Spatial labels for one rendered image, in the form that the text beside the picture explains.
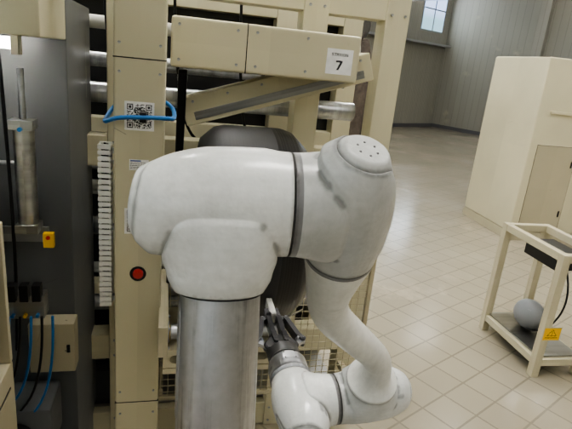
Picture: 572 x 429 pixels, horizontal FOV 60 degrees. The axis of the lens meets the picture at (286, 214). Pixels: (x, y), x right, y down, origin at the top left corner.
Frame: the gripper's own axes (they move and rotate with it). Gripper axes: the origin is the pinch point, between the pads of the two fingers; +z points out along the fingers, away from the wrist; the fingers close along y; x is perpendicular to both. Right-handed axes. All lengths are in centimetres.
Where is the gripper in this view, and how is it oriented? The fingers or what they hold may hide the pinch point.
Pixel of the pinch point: (270, 310)
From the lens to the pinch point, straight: 132.6
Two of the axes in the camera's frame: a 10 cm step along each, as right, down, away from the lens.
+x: -1.2, 9.0, 4.1
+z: -2.0, -4.3, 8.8
